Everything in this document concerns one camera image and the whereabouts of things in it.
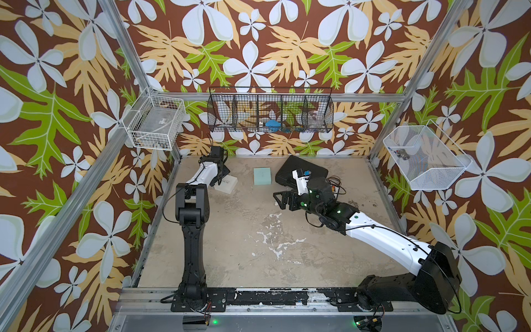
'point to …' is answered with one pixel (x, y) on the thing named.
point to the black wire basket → (270, 109)
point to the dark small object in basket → (403, 154)
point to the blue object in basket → (273, 125)
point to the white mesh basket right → (430, 160)
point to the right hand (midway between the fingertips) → (280, 192)
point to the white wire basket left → (155, 122)
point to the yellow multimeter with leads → (335, 182)
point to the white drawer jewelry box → (227, 184)
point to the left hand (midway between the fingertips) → (221, 172)
